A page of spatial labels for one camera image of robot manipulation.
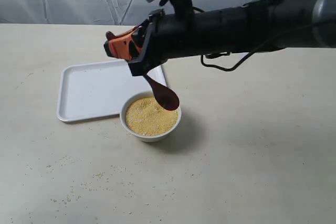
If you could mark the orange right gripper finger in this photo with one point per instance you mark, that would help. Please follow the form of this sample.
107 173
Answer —
125 49
127 35

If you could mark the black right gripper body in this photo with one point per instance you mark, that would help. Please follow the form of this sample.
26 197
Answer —
162 37

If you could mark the dark brown wooden spoon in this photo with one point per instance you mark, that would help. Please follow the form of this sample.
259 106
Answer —
164 96

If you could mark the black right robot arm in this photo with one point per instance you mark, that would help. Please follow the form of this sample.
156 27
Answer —
258 26

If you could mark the white rectangular plastic tray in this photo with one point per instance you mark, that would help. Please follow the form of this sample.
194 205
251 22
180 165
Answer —
96 90

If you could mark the white bowl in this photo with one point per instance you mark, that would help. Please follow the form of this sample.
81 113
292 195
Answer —
150 139

